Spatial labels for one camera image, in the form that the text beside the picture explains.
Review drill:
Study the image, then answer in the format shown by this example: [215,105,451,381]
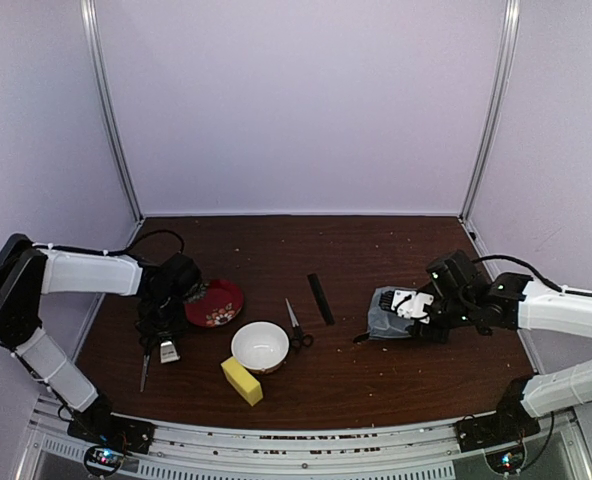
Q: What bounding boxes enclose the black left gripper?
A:
[138,293,187,338]

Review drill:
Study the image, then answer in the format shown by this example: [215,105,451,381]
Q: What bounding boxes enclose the silver hair clipper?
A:
[159,338,180,364]

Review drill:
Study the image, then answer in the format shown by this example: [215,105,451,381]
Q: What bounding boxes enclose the grey zip pouch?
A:
[353,287,424,343]

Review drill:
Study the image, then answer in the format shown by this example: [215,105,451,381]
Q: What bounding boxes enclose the black handled scissors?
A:
[139,337,156,393]
[285,299,314,352]

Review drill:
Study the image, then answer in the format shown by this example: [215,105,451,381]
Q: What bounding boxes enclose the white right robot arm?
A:
[415,250,592,442]

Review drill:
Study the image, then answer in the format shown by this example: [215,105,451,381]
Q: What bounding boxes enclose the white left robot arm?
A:
[0,234,202,444]

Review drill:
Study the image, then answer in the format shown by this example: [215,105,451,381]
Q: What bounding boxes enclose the red floral plate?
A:
[185,279,244,328]

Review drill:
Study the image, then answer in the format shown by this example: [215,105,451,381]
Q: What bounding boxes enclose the white ceramic bowl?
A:
[231,321,290,374]

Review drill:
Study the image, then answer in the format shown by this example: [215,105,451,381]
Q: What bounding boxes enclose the yellow sponge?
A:
[221,357,263,406]

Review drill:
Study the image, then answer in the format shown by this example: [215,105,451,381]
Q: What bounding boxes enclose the black comb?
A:
[307,273,335,326]

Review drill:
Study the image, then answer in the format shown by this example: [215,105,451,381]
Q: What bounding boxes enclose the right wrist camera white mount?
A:
[379,289,434,323]

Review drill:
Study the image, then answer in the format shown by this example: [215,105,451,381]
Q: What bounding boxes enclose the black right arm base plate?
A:
[454,412,541,453]

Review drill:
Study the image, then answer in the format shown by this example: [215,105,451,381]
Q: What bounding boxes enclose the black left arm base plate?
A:
[67,413,155,454]

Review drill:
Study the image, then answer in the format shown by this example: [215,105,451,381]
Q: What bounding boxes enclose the left aluminium corner post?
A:
[80,0,144,223]

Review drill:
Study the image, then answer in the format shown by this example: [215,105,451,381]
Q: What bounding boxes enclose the aluminium corner post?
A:
[80,0,144,223]
[459,0,521,225]

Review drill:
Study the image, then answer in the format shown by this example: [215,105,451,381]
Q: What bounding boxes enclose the right aluminium corner post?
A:
[459,0,521,225]

